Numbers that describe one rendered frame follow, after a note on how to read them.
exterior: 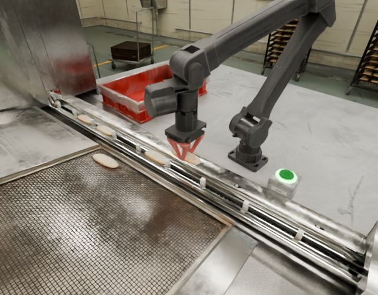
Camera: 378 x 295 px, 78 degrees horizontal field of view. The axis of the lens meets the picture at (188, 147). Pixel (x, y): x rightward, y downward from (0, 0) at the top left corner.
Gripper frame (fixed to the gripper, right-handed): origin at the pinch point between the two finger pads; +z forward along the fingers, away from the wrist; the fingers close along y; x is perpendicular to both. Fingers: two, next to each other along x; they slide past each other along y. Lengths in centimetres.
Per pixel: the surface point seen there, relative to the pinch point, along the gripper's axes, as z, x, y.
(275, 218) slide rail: 8.7, 27.3, -2.8
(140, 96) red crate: 11, -60, -36
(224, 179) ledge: 7.6, 10.3, -5.7
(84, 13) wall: 46, -710, -395
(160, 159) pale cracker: 8.1, -11.2, -0.9
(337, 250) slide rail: 8.7, 41.6, -3.1
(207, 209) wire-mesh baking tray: 5.0, 13.9, 8.7
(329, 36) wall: 32, -47, -442
